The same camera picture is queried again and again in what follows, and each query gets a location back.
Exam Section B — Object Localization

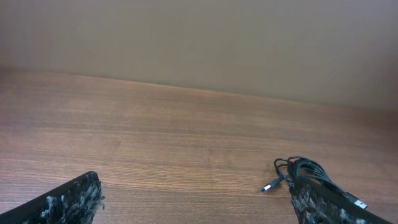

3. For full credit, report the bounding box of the black USB cable long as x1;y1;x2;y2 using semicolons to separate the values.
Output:
261;156;368;209

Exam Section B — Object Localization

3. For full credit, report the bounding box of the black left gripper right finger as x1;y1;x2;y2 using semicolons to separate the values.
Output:
290;178;390;224

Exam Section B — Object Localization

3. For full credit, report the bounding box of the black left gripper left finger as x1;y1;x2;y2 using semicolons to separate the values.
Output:
1;171;105;224

